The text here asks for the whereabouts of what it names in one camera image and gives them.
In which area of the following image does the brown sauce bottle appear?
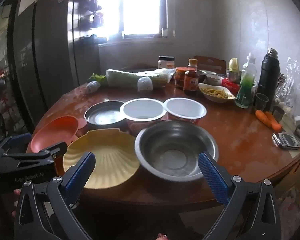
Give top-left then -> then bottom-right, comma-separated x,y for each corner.
184,59 -> 199,96

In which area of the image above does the digital kitchen scale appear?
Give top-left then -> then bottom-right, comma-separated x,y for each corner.
272,133 -> 300,150

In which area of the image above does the white dish with food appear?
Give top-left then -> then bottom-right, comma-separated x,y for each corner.
198,83 -> 237,103

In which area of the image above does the steel cup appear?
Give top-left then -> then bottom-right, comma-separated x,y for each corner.
226,69 -> 242,84

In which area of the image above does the dark grey refrigerator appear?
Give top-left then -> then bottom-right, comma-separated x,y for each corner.
14,0 -> 80,128

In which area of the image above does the bright window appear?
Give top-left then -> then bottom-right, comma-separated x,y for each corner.
100,0 -> 175,39

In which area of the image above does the black wire shelf rack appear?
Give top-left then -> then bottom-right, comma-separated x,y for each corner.
70,0 -> 108,40

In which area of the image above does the white foam net fruit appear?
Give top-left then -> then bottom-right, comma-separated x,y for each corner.
137,77 -> 153,92
86,81 -> 101,95

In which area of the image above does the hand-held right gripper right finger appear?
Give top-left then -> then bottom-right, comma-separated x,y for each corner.
198,151 -> 282,240

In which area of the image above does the crinkled clear plastic bag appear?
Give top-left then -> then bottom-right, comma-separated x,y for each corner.
275,57 -> 300,105

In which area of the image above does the orange carrot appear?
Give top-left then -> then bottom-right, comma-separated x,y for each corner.
255,110 -> 278,130
265,112 -> 283,133

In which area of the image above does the orange plastic bowl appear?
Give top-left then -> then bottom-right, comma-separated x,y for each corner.
30,116 -> 87,154

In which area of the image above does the black-lidded glass jar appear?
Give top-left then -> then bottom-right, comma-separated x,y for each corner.
158,56 -> 175,70

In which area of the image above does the green liquid plastic bottle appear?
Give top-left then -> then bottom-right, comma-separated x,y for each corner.
235,53 -> 257,109

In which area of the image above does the yellow shell-shaped plate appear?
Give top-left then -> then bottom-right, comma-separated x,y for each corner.
62,128 -> 141,189

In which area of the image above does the wrapped napa cabbage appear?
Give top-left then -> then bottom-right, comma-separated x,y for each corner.
105,69 -> 174,88

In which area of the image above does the small glass cup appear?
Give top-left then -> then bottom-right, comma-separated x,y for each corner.
255,93 -> 269,112

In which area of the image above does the steel pan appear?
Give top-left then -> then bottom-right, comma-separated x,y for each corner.
84,100 -> 127,132

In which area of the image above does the small steel bowl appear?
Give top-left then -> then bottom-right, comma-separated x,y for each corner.
196,69 -> 207,83

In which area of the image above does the red box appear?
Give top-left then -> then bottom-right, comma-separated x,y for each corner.
221,78 -> 240,94

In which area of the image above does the black framed glass door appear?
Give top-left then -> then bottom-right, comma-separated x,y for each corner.
0,5 -> 15,80

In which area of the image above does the large steel bowl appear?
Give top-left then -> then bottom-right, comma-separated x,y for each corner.
134,120 -> 219,182

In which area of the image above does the black thermos flask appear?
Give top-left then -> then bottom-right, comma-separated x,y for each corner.
256,48 -> 280,105

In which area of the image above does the white ceramic bowl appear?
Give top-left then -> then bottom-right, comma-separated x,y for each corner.
205,74 -> 225,86

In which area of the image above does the green leafy vegetable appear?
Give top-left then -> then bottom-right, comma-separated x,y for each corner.
87,73 -> 108,85

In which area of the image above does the white paper bowl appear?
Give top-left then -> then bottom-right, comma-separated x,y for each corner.
163,97 -> 207,126
119,98 -> 167,137

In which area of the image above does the red-lidded sauce jar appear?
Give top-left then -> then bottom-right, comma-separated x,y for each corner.
175,67 -> 193,90

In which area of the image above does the wooden chair back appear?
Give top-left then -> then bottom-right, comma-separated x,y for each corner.
194,55 -> 227,75

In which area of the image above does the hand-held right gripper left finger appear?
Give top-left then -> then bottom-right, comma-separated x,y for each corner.
14,151 -> 97,240

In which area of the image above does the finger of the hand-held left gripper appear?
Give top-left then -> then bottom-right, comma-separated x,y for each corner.
2,141 -> 68,161
0,133 -> 32,153

